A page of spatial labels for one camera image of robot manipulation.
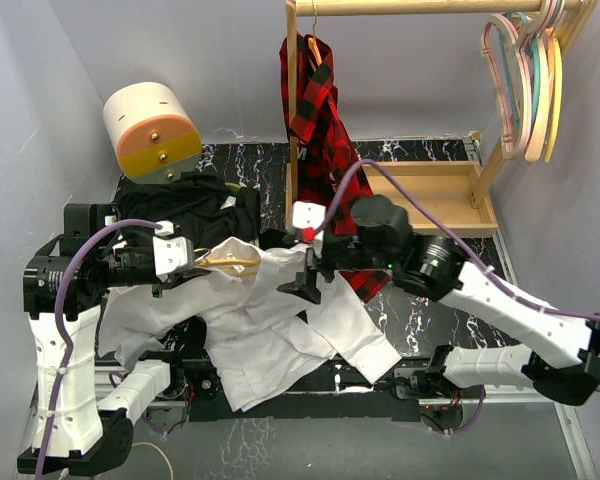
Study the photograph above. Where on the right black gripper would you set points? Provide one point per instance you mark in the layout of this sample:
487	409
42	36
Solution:
304	286

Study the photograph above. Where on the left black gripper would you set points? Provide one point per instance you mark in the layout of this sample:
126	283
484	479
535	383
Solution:
174	279

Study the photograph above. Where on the thin natural wooden hanger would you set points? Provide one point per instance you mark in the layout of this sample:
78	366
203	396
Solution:
229	265

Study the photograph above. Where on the white button-up shirt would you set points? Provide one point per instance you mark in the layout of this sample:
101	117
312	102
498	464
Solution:
260	341

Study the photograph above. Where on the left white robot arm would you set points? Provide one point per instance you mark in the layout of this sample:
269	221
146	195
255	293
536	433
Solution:
64	286

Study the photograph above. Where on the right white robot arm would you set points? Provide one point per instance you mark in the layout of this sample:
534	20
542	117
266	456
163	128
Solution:
556	355

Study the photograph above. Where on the red black plaid shirt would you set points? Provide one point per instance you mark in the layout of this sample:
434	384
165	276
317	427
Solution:
325	150

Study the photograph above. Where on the orange wooden hanger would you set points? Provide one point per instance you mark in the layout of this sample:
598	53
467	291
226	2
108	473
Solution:
316	60

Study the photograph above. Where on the natural wide wooden hanger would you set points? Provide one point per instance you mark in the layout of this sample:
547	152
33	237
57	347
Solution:
532	46

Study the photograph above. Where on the teal wooden hanger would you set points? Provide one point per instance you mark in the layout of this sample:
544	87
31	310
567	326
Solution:
530	75

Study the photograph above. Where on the yellow wooden hanger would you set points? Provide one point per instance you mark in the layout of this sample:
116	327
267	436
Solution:
560	41

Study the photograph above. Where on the black garment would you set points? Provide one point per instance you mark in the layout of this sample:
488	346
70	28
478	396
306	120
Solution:
193	203

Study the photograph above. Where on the cream cylinder with coloured lid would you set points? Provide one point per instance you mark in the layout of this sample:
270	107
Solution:
154	140

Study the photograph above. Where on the wooden clothes rack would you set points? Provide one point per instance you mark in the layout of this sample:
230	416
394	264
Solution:
455	192

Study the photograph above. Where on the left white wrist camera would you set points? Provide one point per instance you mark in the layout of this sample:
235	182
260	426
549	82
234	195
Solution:
172	254

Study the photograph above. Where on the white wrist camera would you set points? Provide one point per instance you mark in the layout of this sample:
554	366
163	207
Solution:
172	254
304	222

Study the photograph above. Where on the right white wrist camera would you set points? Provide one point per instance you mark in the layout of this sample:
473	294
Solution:
304	222

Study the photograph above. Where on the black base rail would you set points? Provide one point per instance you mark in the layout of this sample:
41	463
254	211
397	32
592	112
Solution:
334	391

